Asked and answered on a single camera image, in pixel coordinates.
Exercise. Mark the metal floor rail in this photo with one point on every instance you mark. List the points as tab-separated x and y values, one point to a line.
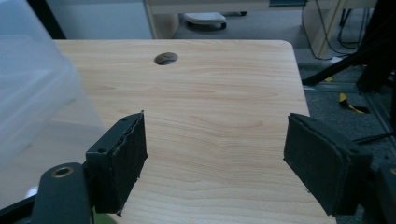
378	113

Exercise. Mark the white cabinet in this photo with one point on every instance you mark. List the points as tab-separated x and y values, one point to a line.
102	18

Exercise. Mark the flat round floor device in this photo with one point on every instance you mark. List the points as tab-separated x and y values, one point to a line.
204	18

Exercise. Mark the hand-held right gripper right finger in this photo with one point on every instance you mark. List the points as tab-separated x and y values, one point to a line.
323	168

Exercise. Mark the clear plastic storage box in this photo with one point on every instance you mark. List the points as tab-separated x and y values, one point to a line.
34	87

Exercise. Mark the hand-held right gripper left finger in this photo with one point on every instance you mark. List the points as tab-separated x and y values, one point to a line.
118	161

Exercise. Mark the white plug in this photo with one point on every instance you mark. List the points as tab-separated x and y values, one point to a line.
336	59

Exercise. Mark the black metal stand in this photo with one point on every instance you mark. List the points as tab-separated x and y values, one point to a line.
46	20
336	67

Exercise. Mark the yellow black tape strip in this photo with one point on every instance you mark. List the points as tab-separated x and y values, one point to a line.
343	99

